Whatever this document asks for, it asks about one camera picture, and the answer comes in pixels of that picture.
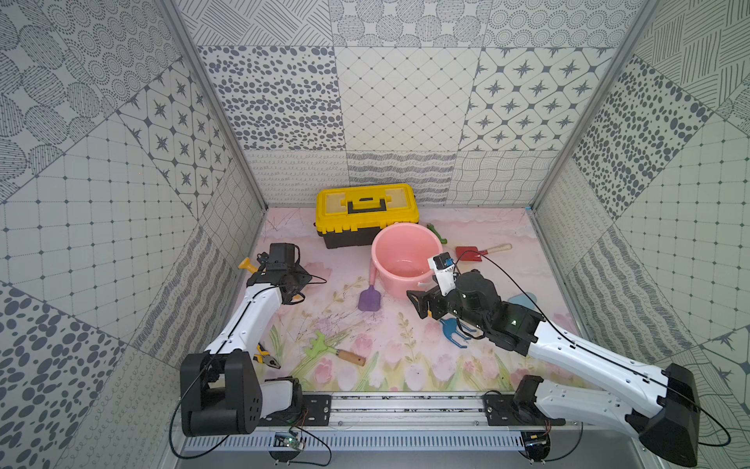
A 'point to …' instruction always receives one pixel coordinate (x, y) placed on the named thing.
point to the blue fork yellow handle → (449, 327)
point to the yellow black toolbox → (350, 216)
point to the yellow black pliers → (265, 358)
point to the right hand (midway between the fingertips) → (423, 287)
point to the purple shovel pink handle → (369, 300)
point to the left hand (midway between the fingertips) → (294, 276)
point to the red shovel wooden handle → (472, 253)
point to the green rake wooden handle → (351, 357)
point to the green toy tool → (441, 239)
